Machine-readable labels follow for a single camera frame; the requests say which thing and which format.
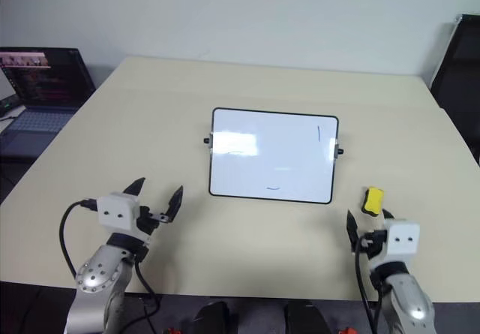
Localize white sheet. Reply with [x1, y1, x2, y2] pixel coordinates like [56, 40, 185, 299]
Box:
[0, 70, 18, 102]

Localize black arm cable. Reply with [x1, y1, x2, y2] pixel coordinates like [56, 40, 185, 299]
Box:
[354, 232, 380, 334]
[58, 197, 163, 334]

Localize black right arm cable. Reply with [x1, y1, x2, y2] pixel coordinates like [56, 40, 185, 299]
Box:
[354, 232, 380, 334]

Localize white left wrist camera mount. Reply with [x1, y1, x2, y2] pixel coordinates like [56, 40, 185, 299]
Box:
[97, 194, 140, 234]

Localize yellow and black eraser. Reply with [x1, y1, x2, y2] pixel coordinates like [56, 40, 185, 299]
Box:
[360, 187, 385, 215]

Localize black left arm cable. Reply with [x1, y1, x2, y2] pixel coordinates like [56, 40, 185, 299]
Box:
[58, 197, 163, 334]

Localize small black-framed whiteboard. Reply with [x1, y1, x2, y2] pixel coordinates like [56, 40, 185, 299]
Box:
[202, 107, 346, 205]

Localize open laptop computer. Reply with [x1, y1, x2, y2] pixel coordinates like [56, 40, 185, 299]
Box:
[0, 47, 97, 159]

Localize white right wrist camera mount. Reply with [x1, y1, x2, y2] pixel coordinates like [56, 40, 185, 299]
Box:
[385, 218, 421, 257]

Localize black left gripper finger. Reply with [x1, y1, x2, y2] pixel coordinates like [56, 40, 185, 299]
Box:
[123, 176, 147, 200]
[163, 185, 185, 224]

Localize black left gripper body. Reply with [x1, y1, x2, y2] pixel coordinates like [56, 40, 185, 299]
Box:
[132, 205, 169, 242]

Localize black chair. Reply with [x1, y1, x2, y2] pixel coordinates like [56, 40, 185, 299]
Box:
[428, 14, 480, 164]

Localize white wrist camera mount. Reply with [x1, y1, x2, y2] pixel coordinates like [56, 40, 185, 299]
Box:
[385, 218, 421, 257]
[97, 194, 140, 234]

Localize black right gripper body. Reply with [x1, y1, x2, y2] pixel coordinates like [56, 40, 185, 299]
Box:
[359, 228, 390, 264]

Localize dark rounded shape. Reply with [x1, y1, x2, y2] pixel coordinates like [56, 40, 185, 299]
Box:
[283, 299, 332, 334]
[192, 301, 242, 334]

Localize black device with green light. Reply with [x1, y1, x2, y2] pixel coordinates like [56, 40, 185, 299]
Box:
[0, 95, 20, 118]

